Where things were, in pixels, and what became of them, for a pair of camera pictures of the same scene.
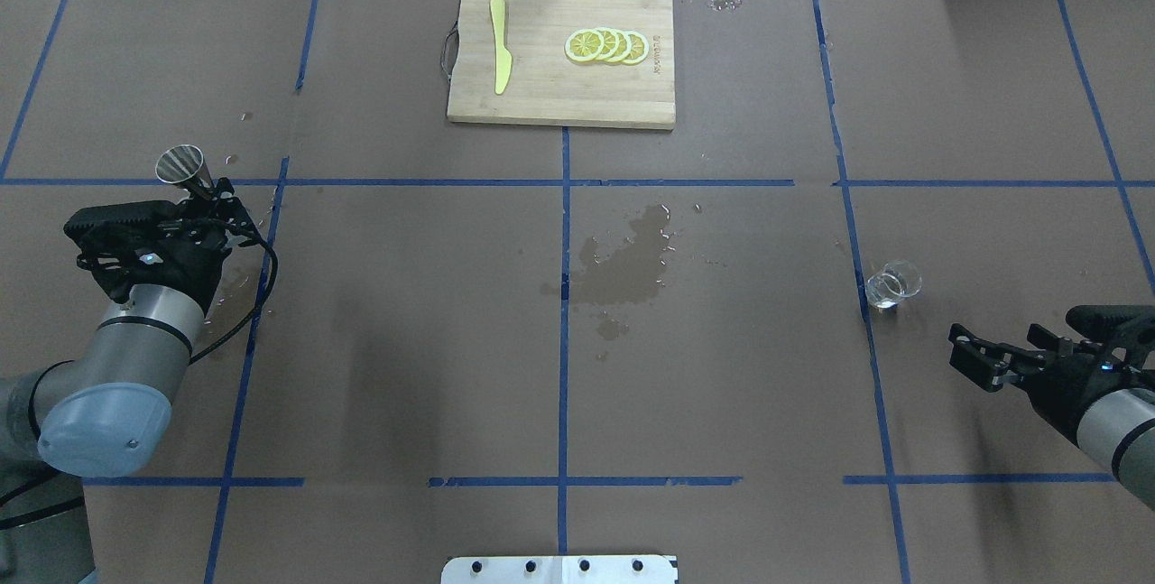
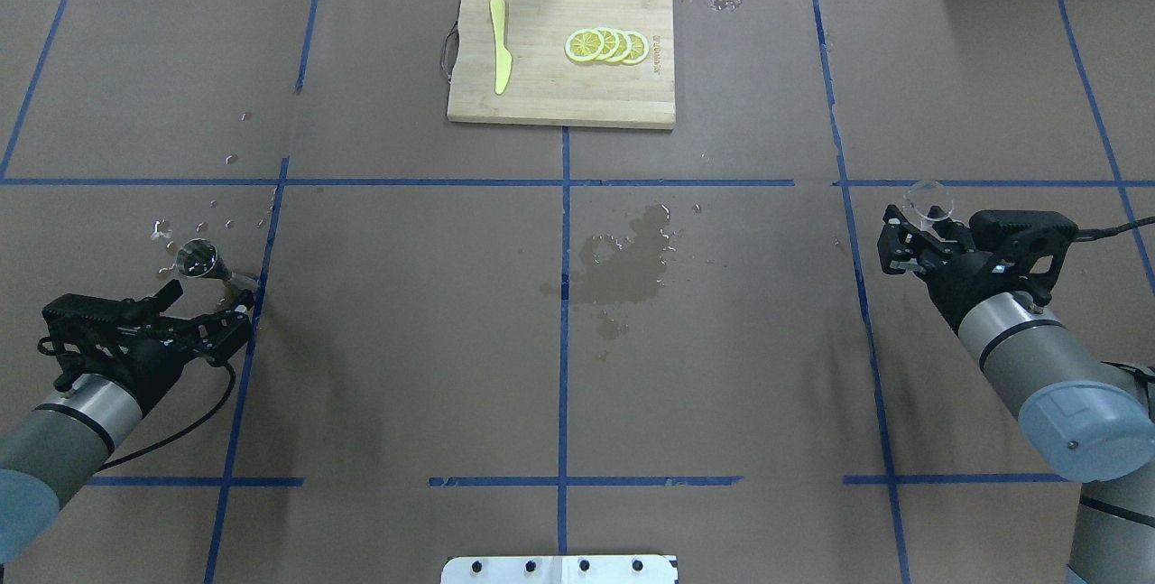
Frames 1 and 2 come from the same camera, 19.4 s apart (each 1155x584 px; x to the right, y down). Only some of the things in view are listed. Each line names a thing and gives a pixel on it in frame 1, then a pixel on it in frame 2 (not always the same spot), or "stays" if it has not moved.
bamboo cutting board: x=545 y=87 stays
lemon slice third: x=624 y=46 stays
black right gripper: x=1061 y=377 to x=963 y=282
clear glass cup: x=892 y=282 to x=923 y=196
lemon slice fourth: x=639 y=50 stays
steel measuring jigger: x=184 y=165 to x=198 y=258
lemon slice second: x=611 y=43 stays
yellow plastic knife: x=503 y=59 stays
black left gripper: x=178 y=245 to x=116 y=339
